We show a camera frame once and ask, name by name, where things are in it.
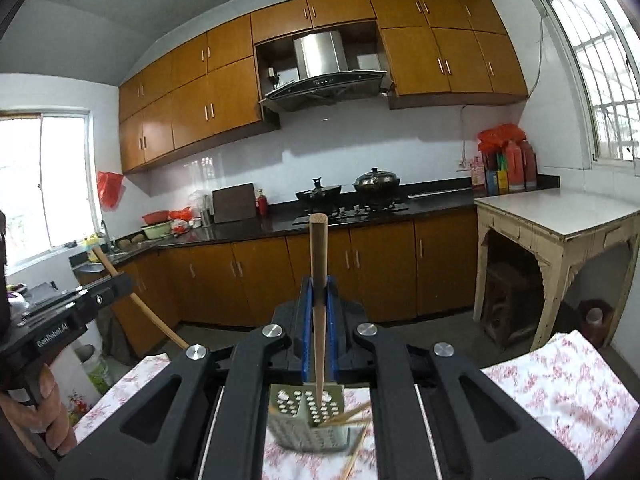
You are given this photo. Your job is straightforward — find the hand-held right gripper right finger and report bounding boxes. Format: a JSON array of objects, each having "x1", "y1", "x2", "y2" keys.
[{"x1": 325, "y1": 274, "x2": 586, "y2": 480}]

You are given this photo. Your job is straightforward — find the brown base cabinets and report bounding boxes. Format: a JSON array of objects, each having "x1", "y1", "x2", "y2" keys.
[{"x1": 75, "y1": 207, "x2": 479, "y2": 357}]

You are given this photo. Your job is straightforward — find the worn white side table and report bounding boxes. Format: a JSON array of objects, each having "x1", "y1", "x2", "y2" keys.
[{"x1": 472, "y1": 187, "x2": 640, "y2": 352}]

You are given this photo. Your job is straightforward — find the pale green basin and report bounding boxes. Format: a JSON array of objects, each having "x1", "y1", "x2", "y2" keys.
[{"x1": 139, "y1": 222, "x2": 174, "y2": 240}]

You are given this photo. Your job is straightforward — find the dark wooden stool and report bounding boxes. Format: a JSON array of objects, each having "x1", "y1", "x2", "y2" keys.
[{"x1": 481, "y1": 259, "x2": 544, "y2": 349}]

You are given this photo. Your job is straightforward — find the hanging red plastic bag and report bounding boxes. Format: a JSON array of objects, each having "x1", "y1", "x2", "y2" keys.
[{"x1": 97, "y1": 170, "x2": 125, "y2": 211}]

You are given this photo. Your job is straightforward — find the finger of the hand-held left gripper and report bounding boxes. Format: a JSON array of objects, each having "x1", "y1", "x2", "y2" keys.
[{"x1": 74, "y1": 274, "x2": 137, "y2": 322}]

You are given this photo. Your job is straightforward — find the red floral tablecloth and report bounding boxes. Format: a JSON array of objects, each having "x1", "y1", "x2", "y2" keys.
[{"x1": 74, "y1": 332, "x2": 640, "y2": 480}]

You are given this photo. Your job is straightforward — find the sink faucet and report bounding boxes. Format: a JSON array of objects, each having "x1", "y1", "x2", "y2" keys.
[{"x1": 99, "y1": 219, "x2": 119, "y2": 254}]

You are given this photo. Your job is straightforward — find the black gas stove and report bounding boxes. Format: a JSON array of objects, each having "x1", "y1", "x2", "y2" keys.
[{"x1": 292, "y1": 199, "x2": 410, "y2": 226}]

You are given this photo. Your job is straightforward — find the pink bottle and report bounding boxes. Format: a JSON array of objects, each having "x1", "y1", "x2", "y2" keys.
[{"x1": 470, "y1": 155, "x2": 487, "y2": 196}]

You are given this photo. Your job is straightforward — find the white bucket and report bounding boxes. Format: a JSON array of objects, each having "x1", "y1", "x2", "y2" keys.
[{"x1": 74, "y1": 342, "x2": 114, "y2": 394}]

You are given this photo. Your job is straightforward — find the plastic oil jug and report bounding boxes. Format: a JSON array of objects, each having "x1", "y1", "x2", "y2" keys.
[{"x1": 579, "y1": 299, "x2": 621, "y2": 349}]

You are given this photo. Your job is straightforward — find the black wok with handle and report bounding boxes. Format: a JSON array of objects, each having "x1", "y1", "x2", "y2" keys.
[{"x1": 294, "y1": 177, "x2": 344, "y2": 211}]

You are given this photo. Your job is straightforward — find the sliding window over sink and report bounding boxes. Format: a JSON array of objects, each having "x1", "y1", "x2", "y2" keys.
[{"x1": 0, "y1": 109, "x2": 97, "y2": 269}]

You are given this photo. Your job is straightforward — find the red thermos flask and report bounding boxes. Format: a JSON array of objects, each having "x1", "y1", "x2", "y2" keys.
[
  {"x1": 520, "y1": 140, "x2": 539, "y2": 190},
  {"x1": 502, "y1": 140, "x2": 524, "y2": 192}
]

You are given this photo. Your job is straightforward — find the black kitchen countertop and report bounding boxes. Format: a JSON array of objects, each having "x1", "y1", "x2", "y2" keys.
[{"x1": 68, "y1": 174, "x2": 561, "y2": 269}]

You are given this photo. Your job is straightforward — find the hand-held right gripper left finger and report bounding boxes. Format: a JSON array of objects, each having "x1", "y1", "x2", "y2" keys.
[{"x1": 55, "y1": 275, "x2": 314, "y2": 480}]

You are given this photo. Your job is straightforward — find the steel range hood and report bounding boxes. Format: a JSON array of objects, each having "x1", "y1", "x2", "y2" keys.
[{"x1": 258, "y1": 29, "x2": 396, "y2": 114}]

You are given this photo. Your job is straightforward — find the colourful small boxes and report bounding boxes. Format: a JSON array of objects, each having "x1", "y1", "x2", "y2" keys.
[{"x1": 485, "y1": 152, "x2": 510, "y2": 195}]

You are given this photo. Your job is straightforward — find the brown upper cabinets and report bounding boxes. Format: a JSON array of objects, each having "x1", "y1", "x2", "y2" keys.
[{"x1": 118, "y1": 0, "x2": 530, "y2": 176}]

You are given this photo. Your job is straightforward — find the barred window with white frame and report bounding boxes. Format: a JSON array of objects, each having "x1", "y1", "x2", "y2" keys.
[{"x1": 529, "y1": 0, "x2": 640, "y2": 177}]

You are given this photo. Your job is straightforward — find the person's left hand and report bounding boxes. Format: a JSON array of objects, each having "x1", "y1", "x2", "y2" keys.
[{"x1": 0, "y1": 362, "x2": 79, "y2": 457}]

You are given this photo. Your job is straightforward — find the green perforated utensil holder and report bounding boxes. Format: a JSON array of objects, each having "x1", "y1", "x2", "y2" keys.
[{"x1": 266, "y1": 382, "x2": 374, "y2": 456}]

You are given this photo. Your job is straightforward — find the black wok with lid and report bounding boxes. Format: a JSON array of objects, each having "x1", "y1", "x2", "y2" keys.
[{"x1": 352, "y1": 167, "x2": 402, "y2": 206}]

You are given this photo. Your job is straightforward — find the dark brown cutting board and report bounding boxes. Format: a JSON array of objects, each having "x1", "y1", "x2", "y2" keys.
[{"x1": 211, "y1": 182, "x2": 258, "y2": 225}]

